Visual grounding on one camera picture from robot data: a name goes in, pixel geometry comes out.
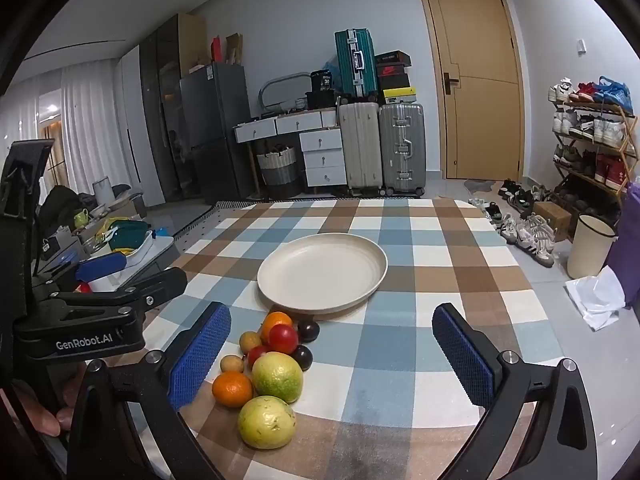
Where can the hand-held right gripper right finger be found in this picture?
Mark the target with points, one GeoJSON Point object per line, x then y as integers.
{"type": "Point", "coordinates": [465, 360]}

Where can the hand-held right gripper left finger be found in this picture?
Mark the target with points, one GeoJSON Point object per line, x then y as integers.
{"type": "Point", "coordinates": [200, 355]}

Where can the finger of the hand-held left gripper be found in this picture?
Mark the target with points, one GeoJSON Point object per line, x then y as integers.
{"type": "Point", "coordinates": [100, 266]}
{"type": "Point", "coordinates": [150, 290]}

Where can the orange mandarin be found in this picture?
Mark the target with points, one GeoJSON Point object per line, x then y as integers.
{"type": "Point", "coordinates": [275, 319]}
{"type": "Point", "coordinates": [232, 389]}

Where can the red tomato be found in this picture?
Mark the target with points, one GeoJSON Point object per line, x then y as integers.
{"type": "Point", "coordinates": [282, 338]}
{"type": "Point", "coordinates": [257, 355]}

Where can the yellow-green guava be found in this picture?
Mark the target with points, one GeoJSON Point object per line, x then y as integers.
{"type": "Point", "coordinates": [277, 377]}
{"type": "Point", "coordinates": [266, 421]}

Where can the dark purple plum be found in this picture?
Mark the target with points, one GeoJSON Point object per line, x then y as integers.
{"type": "Point", "coordinates": [308, 330]}
{"type": "Point", "coordinates": [302, 357]}

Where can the cream round plate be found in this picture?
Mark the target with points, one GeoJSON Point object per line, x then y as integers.
{"type": "Point", "coordinates": [320, 270]}

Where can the person's left hand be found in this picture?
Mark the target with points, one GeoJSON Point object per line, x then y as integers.
{"type": "Point", "coordinates": [45, 417]}

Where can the small brown fruit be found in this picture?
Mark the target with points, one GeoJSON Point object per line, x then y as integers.
{"type": "Point", "coordinates": [232, 363]}
{"type": "Point", "coordinates": [248, 342]}

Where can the white tray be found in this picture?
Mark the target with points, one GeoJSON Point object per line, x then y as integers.
{"type": "Point", "coordinates": [150, 252]}

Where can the green basin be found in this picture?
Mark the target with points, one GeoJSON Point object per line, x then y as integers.
{"type": "Point", "coordinates": [127, 237]}

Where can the green mug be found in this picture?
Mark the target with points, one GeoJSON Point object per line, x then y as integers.
{"type": "Point", "coordinates": [81, 218]}

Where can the black backpack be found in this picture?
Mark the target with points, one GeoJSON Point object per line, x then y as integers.
{"type": "Point", "coordinates": [62, 207]}

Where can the checked tablecloth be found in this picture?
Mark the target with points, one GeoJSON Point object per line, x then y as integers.
{"type": "Point", "coordinates": [425, 260]}

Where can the white curtain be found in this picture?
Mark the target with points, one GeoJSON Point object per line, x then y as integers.
{"type": "Point", "coordinates": [85, 125]}

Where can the scattered pile of shoes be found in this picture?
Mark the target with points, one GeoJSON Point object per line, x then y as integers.
{"type": "Point", "coordinates": [535, 235]}

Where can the white plastic bag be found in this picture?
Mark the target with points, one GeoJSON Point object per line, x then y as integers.
{"type": "Point", "coordinates": [597, 300]}

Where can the cream waste bin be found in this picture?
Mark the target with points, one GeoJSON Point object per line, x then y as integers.
{"type": "Point", "coordinates": [590, 250]}

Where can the small cardboard box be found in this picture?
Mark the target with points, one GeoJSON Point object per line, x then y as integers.
{"type": "Point", "coordinates": [552, 217]}

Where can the dark tall cabinet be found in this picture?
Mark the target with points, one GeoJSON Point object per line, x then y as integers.
{"type": "Point", "coordinates": [165, 110]}

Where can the woven laundry basket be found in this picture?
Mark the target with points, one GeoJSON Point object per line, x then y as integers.
{"type": "Point", "coordinates": [277, 172]}

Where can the grey doormat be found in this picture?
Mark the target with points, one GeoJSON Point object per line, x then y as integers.
{"type": "Point", "coordinates": [479, 186]}

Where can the grey refrigerator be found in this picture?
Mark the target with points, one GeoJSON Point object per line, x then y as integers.
{"type": "Point", "coordinates": [220, 130]}

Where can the purple cloth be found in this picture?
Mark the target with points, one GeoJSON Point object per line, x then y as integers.
{"type": "Point", "coordinates": [627, 255]}

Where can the white drawer desk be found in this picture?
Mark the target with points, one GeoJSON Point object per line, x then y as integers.
{"type": "Point", "coordinates": [322, 160]}

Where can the silver suitcase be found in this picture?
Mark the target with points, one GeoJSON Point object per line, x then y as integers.
{"type": "Point", "coordinates": [402, 150]}

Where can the beige suitcase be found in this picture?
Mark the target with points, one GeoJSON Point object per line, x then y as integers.
{"type": "Point", "coordinates": [360, 150]}

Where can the large cardboard box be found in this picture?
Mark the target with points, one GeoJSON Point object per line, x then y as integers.
{"type": "Point", "coordinates": [192, 40]}

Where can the tan wooden door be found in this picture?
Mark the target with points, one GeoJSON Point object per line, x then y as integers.
{"type": "Point", "coordinates": [475, 110]}

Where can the brown paper bag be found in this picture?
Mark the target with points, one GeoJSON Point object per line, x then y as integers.
{"type": "Point", "coordinates": [234, 49]}

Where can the wooden shoe rack with shoes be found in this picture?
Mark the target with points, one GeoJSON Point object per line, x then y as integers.
{"type": "Point", "coordinates": [605, 130]}

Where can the black bag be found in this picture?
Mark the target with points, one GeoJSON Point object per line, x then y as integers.
{"type": "Point", "coordinates": [321, 81]}

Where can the yellow black shoe box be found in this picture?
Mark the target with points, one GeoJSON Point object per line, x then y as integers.
{"type": "Point", "coordinates": [400, 95]}

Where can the red black shoe box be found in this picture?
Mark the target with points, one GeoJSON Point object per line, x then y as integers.
{"type": "Point", "coordinates": [393, 71]}

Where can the teal suitcase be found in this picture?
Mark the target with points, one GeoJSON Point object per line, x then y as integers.
{"type": "Point", "coordinates": [355, 60]}

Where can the oval metal frame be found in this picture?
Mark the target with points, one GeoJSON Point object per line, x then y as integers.
{"type": "Point", "coordinates": [280, 87]}

